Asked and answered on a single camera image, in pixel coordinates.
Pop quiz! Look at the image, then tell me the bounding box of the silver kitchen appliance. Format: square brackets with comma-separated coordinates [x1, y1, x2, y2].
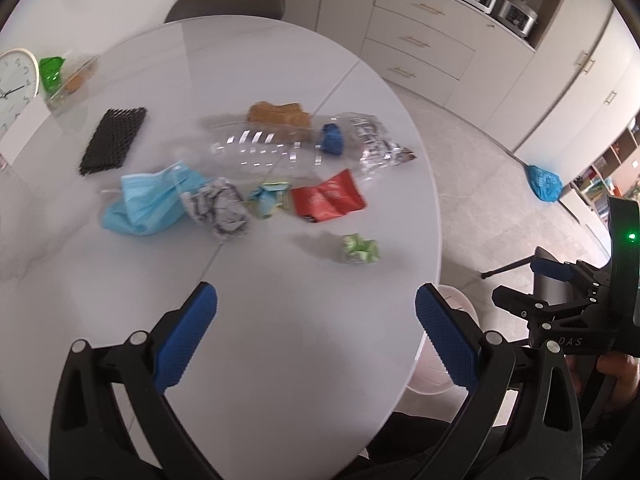
[495, 0, 541, 36]

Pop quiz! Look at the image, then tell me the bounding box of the open bookshelf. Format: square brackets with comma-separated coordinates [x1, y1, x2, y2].
[570, 115, 640, 231]

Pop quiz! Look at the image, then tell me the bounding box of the blue face mask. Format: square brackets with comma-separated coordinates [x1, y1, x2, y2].
[100, 161, 211, 236]

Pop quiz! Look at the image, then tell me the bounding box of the beige drawer cabinet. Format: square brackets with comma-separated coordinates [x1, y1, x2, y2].
[360, 0, 573, 111]

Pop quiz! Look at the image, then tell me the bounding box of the grey chair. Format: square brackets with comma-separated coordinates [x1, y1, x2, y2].
[164, 0, 286, 24]
[480, 246, 576, 311]

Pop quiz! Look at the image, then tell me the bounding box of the black mesh pad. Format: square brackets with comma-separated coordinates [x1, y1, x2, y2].
[79, 106, 148, 177]

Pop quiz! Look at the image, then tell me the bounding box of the printed paper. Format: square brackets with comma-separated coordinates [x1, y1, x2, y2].
[180, 176, 253, 238]

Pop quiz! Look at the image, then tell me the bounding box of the teal candy wrapper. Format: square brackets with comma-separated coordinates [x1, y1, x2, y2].
[248, 181, 293, 218]

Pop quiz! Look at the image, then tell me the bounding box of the green snack packet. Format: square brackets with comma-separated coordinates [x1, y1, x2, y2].
[39, 56, 67, 93]

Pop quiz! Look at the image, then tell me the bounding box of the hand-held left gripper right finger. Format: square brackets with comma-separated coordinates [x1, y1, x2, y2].
[414, 282, 583, 480]

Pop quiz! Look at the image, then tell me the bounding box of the person's right hand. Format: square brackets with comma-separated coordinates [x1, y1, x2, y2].
[597, 352, 640, 406]

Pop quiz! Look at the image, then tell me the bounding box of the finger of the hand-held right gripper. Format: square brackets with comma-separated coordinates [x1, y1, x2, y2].
[531, 258, 608, 293]
[491, 285, 598, 328]

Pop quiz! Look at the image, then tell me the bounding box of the clear plastic food container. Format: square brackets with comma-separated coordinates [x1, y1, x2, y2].
[44, 55, 101, 111]

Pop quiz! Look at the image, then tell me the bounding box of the white round wall clock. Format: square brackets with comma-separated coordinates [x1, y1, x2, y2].
[0, 48, 40, 138]

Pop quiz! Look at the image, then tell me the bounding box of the green wrapper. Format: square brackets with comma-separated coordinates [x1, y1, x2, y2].
[341, 233, 382, 264]

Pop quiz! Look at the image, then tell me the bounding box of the beige tall cabinet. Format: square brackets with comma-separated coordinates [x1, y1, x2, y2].
[515, 10, 640, 171]

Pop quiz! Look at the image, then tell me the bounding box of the blue plastic bag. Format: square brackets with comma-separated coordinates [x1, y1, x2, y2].
[525, 164, 563, 203]

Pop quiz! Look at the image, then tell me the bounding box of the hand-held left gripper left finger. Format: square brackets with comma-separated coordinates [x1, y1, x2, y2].
[48, 281, 221, 480]

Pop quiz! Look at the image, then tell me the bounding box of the clear plastic bottle blue cap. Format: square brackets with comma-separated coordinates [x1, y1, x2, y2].
[202, 115, 346, 173]

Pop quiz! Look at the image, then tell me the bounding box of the red snack packet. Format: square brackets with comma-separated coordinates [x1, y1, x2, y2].
[291, 169, 367, 223]

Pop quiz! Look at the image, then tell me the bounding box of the printed clear plastic bag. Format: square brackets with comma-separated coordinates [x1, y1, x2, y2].
[340, 110, 417, 176]

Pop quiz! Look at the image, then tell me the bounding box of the white slotted trash bin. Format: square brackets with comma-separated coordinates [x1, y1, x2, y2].
[407, 284, 482, 397]

